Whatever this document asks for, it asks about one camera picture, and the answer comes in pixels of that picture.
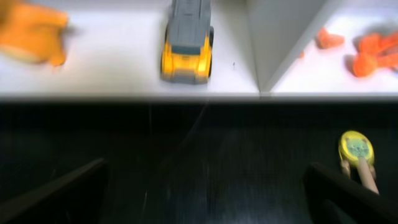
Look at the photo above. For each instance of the white plush duck yellow hat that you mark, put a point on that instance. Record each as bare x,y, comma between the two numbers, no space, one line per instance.
370,56

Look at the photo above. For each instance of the yellow rattle drum toy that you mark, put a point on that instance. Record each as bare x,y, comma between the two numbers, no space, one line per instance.
356,147

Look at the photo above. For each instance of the yellow rubber duck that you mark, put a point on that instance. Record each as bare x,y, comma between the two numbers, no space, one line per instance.
28,34

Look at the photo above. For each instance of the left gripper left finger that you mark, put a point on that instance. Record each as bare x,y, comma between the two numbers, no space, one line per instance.
56,196

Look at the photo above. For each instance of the grey and yellow toy truck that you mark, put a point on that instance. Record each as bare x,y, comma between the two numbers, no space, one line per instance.
188,40

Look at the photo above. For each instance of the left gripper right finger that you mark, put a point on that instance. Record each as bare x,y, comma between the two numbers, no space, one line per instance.
342,199

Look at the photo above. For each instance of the white shelf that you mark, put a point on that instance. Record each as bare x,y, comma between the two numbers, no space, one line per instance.
118,56

